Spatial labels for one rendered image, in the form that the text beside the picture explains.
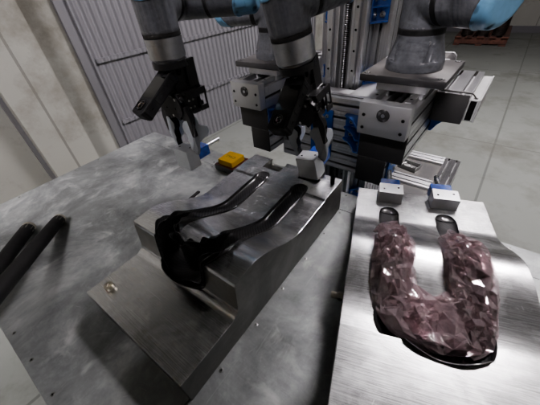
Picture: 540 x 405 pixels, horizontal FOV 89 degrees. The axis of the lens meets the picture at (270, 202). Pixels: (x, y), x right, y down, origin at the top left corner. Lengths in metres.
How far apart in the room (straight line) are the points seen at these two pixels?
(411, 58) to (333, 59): 0.32
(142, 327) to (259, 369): 0.19
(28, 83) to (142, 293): 1.90
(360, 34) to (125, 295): 0.97
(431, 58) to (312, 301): 0.69
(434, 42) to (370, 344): 0.75
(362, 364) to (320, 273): 0.24
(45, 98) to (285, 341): 2.12
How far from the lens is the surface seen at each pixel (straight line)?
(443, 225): 0.66
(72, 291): 0.72
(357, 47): 1.07
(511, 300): 0.54
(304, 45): 0.54
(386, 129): 0.82
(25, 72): 2.30
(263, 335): 0.52
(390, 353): 0.40
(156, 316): 0.52
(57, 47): 2.49
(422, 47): 0.90
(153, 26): 0.65
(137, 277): 0.58
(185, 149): 0.72
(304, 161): 0.63
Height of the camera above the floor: 1.27
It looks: 39 degrees down
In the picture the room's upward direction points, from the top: 6 degrees counter-clockwise
